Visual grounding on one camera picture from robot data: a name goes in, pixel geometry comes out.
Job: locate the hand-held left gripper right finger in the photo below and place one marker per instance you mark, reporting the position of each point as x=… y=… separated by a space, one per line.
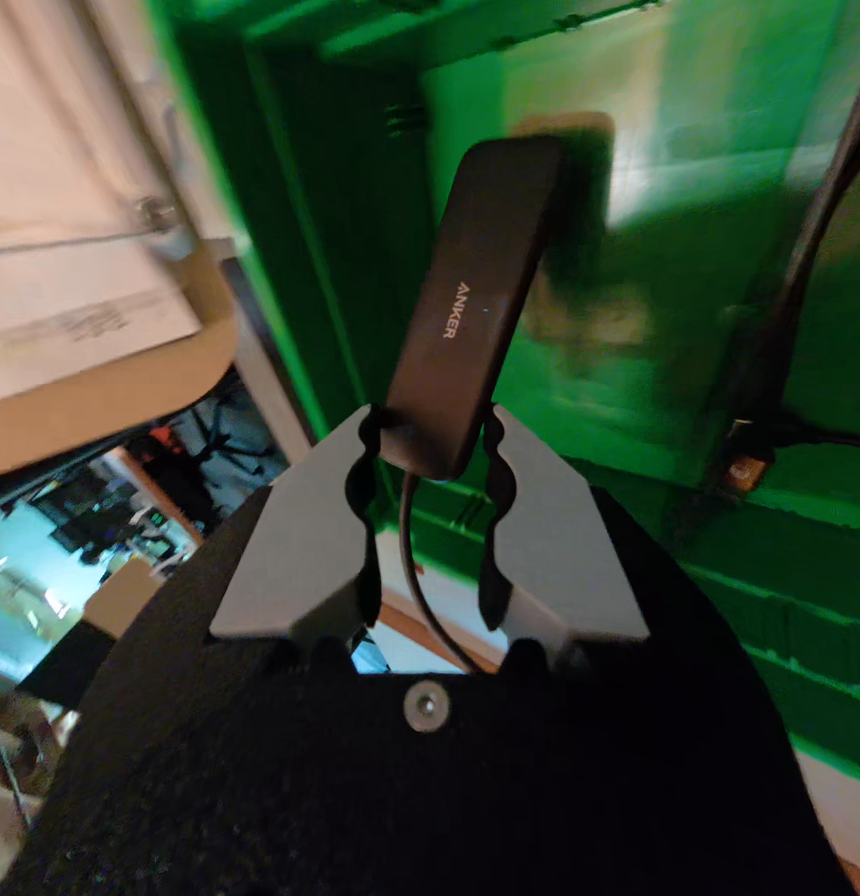
x=570 y=560

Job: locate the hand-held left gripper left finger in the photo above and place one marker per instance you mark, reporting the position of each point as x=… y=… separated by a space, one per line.
x=297 y=560

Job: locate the black usb hub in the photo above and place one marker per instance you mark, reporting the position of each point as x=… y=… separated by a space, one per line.
x=472 y=301

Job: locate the brown cardboard box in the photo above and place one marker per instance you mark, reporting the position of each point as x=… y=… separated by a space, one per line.
x=122 y=595

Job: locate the wooden round-cornered table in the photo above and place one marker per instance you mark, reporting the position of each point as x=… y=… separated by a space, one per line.
x=101 y=399

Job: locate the white printed paper sheet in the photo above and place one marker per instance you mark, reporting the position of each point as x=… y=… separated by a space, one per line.
x=66 y=266

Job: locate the green metal cabinet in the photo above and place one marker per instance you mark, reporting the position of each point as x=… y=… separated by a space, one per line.
x=682 y=175

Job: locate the white banner with metal eyelet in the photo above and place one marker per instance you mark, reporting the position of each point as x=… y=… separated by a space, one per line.
x=157 y=140

